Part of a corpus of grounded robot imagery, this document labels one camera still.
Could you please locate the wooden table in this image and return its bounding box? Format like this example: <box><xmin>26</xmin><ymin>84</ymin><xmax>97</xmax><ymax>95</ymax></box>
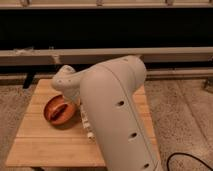
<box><xmin>5</xmin><ymin>78</ymin><xmax>158</xmax><ymax>168</ymax></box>

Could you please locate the grey metal rail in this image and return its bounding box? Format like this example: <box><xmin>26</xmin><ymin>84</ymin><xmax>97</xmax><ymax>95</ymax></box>
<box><xmin>0</xmin><ymin>47</ymin><xmax>213</xmax><ymax>66</ymax></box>

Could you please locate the white cloth toy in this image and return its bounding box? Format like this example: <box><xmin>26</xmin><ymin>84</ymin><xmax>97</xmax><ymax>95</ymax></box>
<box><xmin>80</xmin><ymin>105</ymin><xmax>95</xmax><ymax>140</ymax></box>

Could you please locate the black cable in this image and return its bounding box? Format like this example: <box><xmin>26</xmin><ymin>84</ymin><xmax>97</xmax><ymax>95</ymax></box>
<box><xmin>166</xmin><ymin>152</ymin><xmax>213</xmax><ymax>171</ymax></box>

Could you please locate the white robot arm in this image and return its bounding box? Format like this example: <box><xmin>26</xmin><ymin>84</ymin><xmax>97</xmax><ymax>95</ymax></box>
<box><xmin>52</xmin><ymin>55</ymin><xmax>163</xmax><ymax>171</ymax></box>

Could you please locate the black table leg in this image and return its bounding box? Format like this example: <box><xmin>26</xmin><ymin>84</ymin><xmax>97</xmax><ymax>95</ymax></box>
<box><xmin>23</xmin><ymin>72</ymin><xmax>36</xmax><ymax>89</ymax></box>

